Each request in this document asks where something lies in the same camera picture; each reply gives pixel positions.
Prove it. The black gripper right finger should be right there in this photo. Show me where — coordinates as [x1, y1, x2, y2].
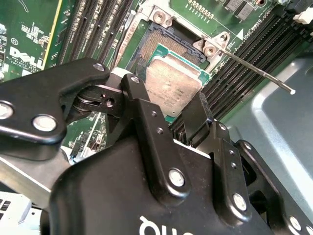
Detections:
[182, 92, 313, 235]

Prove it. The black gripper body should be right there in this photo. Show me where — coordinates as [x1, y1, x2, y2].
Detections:
[40, 138, 274, 235]

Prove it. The silver CPU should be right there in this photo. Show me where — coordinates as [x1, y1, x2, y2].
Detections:
[145, 44, 212, 123]

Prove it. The metal locking lever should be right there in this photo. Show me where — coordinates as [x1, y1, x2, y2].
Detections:
[202, 35, 296, 95]

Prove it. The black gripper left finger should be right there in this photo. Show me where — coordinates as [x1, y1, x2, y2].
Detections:
[0, 57, 192, 205]

